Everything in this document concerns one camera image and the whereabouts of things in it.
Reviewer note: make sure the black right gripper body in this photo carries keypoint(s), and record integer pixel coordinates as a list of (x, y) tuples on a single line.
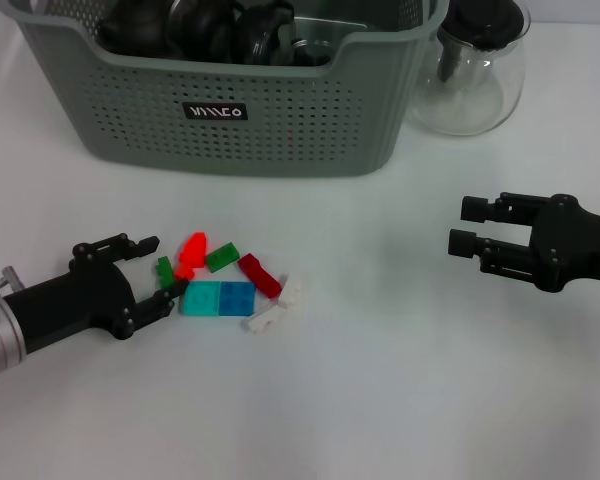
[(575, 245)]

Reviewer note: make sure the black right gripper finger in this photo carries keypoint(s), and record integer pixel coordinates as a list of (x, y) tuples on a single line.
[(475, 209), (462, 243)]

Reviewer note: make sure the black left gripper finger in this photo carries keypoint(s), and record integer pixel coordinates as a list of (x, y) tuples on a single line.
[(130, 246), (160, 302)]

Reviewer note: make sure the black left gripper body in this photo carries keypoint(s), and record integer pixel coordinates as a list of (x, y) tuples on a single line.
[(80, 305)]

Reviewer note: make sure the long green brick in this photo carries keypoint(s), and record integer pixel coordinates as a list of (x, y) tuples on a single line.
[(165, 272)]

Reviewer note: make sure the cyan square plate brick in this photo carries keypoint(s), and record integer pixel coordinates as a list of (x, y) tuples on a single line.
[(200, 298)]

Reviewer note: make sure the large bright red brick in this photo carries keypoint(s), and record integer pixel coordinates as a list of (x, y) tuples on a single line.
[(194, 249)]

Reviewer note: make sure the blue square plate brick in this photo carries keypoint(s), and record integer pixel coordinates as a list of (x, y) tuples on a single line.
[(237, 299)]

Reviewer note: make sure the long dark red brick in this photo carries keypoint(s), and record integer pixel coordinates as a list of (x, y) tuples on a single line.
[(259, 275)]

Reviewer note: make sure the glass teacup with black holder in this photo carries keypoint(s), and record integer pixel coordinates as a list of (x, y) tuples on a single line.
[(200, 25), (312, 52), (260, 30)]

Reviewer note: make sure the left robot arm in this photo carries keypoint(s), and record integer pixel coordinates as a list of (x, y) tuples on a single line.
[(0, 340)]

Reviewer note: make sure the grey-green perforated storage bin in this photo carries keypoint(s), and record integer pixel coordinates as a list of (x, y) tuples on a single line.
[(280, 125)]

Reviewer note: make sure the small bright red brick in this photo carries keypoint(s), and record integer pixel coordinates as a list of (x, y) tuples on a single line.
[(184, 272)]

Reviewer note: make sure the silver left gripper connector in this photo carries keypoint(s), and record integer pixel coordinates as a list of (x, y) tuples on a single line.
[(10, 277)]

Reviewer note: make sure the flat green brick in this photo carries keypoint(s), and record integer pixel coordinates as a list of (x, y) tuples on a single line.
[(222, 256)]

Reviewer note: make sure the white brick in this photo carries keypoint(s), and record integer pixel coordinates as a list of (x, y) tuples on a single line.
[(262, 320), (292, 292)]

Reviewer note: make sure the glass teapot with black lid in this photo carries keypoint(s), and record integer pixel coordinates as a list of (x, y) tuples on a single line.
[(480, 100)]

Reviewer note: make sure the black clay teapot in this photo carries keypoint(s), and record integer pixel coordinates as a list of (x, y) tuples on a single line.
[(130, 30)]

